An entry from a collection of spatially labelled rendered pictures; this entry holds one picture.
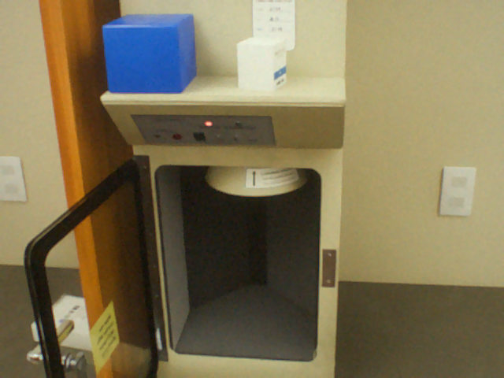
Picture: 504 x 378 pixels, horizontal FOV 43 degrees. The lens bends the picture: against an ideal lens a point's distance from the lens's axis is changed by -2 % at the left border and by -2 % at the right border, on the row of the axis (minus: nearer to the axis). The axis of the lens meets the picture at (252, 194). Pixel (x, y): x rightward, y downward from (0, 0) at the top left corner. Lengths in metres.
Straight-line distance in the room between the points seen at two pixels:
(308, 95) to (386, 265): 0.78
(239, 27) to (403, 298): 0.78
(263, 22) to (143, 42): 0.18
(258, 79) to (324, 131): 0.12
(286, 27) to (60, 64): 0.31
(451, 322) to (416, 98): 0.47
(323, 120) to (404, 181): 0.62
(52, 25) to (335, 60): 0.39
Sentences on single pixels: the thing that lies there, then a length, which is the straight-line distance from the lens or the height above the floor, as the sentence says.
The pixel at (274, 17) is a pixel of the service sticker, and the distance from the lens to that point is 0.92.
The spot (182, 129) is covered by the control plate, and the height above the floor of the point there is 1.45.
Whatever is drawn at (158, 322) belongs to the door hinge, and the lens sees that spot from 1.15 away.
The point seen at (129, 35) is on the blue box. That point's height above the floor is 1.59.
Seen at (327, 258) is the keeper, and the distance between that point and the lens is 1.04.
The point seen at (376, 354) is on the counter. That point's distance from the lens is 1.30.
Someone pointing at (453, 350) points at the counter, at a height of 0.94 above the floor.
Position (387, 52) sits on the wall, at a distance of 1.37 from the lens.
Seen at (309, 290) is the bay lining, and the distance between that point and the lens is 1.25.
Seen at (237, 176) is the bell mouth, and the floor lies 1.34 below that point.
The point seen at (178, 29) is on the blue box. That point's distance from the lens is 0.84.
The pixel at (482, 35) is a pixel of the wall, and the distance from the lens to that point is 1.39.
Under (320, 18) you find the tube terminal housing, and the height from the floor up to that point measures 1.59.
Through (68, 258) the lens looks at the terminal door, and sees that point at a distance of 0.84.
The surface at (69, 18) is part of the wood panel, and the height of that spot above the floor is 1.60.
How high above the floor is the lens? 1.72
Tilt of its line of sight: 23 degrees down
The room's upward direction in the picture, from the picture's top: 1 degrees counter-clockwise
